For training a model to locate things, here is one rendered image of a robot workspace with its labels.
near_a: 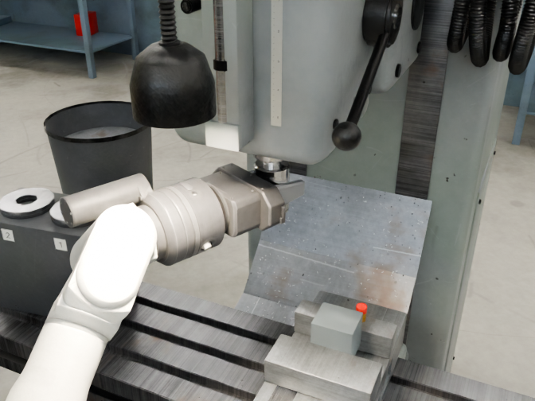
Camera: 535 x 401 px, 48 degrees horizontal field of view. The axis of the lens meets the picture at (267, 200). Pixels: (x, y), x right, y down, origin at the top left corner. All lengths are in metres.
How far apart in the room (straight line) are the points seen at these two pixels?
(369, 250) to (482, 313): 1.54
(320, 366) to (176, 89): 0.47
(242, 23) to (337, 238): 0.66
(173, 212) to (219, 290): 1.99
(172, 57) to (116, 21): 5.79
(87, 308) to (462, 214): 0.75
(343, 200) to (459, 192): 0.22
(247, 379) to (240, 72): 0.53
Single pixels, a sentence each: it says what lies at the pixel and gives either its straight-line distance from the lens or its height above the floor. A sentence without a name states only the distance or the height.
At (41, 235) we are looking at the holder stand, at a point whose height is 1.08.
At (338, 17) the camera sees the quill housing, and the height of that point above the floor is 1.47.
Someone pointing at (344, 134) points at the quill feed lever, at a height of 1.37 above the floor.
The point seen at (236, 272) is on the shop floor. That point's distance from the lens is 2.75.
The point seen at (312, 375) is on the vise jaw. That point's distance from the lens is 0.83.
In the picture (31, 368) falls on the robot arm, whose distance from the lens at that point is 0.63.
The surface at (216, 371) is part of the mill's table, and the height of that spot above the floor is 0.91.
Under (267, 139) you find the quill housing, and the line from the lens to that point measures 0.66.
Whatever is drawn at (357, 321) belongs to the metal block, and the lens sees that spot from 0.86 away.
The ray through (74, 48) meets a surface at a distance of 5.73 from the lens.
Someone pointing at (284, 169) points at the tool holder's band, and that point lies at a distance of 0.76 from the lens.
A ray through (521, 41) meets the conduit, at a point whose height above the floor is 1.41.
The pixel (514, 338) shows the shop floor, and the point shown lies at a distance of 2.59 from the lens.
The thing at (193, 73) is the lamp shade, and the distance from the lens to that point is 0.50.
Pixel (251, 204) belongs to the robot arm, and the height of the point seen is 1.25.
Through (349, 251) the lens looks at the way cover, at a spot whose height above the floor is 0.95.
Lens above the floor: 1.60
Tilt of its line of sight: 29 degrees down
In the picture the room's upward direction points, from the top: straight up
